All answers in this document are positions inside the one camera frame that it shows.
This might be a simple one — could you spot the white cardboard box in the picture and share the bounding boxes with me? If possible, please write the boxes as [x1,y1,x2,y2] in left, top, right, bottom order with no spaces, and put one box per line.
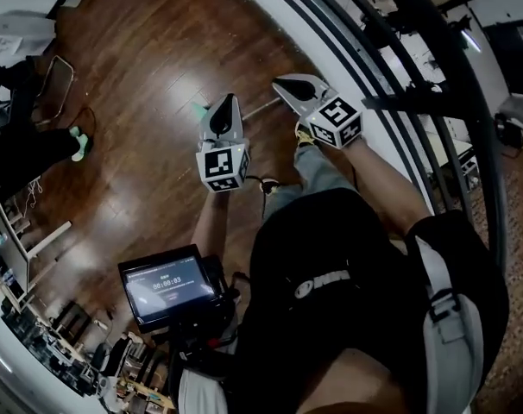
[0,10,58,66]

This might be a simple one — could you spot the person's blue jeans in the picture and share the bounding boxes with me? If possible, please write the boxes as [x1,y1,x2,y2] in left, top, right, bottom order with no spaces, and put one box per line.
[261,144,358,222]

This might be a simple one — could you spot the person's left shoe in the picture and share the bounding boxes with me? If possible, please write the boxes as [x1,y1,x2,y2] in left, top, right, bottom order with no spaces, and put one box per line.
[259,177,282,196]

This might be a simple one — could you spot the person's right forearm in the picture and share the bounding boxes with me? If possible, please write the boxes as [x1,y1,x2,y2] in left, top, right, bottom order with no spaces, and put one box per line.
[345,138,433,236]

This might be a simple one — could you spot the metal frame chair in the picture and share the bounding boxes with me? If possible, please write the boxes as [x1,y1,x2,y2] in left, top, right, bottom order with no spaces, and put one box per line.
[35,54,76,125]

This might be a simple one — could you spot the person's black shirt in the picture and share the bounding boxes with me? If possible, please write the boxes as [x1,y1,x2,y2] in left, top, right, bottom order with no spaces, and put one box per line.
[235,187,511,414]

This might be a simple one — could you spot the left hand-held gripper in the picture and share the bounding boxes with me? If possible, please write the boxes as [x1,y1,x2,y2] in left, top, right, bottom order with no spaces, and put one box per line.
[195,94,250,194]

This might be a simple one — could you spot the black chest-mounted monitor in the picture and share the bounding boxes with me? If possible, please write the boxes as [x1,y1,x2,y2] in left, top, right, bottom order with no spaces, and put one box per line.
[117,243,224,334]

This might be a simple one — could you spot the white shelf unit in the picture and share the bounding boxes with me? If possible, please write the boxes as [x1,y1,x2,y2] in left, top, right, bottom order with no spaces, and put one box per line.
[0,200,72,314]

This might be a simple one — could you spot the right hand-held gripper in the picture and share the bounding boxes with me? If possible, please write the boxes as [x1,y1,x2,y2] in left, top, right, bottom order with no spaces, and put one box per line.
[273,73,364,149]

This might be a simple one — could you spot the person's right shoe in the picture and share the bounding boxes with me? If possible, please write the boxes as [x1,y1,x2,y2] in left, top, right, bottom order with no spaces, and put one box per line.
[293,121,321,148]

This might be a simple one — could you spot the black office chair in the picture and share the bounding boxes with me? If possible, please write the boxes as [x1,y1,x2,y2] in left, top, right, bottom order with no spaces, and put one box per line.
[0,56,42,134]

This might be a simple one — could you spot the black screen panel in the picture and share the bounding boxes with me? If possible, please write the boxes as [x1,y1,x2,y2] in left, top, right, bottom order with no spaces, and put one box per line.
[481,17,523,98]

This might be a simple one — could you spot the grey shoulder bag strap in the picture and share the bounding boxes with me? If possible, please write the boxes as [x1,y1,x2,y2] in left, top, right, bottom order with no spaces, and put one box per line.
[410,235,487,414]

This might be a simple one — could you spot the black box on carpet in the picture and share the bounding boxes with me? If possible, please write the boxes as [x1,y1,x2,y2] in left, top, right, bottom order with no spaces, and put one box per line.
[493,112,523,150]

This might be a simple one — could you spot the person's left forearm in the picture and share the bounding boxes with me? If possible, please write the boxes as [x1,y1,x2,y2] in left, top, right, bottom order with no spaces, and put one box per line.
[191,190,232,258]

